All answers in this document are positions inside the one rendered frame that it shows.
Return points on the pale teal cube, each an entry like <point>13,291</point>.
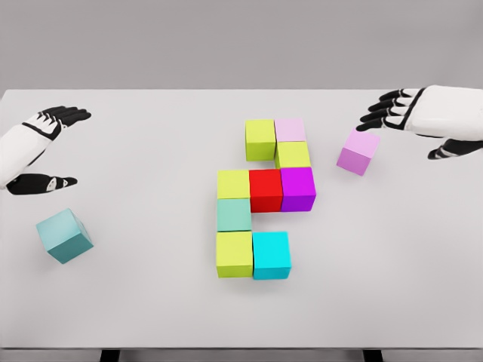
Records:
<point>233,214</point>

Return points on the red cube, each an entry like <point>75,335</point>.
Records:
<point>265,189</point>

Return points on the yellow-green cube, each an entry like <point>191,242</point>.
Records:
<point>232,183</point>
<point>234,254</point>
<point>293,154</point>
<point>260,138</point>

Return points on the cyan cube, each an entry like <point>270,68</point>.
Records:
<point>271,254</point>

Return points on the purple cube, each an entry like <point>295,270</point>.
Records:
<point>298,188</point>

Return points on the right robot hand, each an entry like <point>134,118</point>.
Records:
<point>441,109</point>

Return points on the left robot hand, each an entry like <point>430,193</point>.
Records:
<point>26,140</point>

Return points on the pink cube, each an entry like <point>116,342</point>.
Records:
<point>290,130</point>
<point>357,151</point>

